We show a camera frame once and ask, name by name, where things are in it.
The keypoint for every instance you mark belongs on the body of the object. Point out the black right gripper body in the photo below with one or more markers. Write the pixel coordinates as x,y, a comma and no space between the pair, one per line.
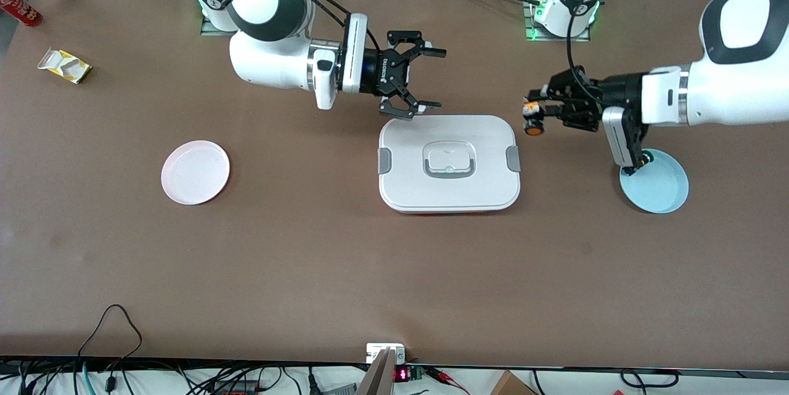
377,70

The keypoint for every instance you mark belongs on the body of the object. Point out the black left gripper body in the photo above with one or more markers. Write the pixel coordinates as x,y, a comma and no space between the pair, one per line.
617,92

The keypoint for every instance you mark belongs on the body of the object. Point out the orange push button switch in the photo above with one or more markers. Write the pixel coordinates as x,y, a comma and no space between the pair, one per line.
533,114

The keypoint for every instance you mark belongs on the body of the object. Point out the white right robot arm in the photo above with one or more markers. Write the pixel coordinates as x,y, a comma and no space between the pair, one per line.
265,62

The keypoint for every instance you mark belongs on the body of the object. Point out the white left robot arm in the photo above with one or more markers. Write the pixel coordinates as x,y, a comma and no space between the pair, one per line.
709,93

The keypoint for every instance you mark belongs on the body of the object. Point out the white lidded box grey latches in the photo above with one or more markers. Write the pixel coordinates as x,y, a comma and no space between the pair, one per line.
407,179

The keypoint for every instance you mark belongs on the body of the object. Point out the brown cardboard box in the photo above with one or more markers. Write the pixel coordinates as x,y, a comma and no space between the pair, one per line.
510,386

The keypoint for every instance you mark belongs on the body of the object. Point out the light blue round plate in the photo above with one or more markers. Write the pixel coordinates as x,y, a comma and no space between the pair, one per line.
662,188

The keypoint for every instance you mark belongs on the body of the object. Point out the pink round plate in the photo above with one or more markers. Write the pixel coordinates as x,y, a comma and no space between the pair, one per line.
194,173

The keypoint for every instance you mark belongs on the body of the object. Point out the small white device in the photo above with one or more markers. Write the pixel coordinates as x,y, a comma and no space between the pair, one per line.
376,352

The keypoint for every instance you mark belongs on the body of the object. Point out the red digit display module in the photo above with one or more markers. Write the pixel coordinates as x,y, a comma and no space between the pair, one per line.
402,375

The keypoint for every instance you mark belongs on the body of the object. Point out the red clip lead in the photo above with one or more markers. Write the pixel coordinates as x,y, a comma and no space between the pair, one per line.
441,374

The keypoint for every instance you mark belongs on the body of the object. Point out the grey metal bar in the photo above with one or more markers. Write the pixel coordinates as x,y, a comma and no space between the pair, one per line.
377,379

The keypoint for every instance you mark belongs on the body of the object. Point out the yellow open carton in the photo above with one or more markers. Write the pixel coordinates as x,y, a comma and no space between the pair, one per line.
66,66

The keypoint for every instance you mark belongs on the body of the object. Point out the red drink can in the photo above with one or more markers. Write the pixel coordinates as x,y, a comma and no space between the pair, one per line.
18,8

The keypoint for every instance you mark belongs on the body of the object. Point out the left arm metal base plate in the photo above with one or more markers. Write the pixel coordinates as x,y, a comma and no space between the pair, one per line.
558,39

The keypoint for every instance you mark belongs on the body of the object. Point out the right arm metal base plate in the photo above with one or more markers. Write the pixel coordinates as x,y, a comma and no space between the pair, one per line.
212,30

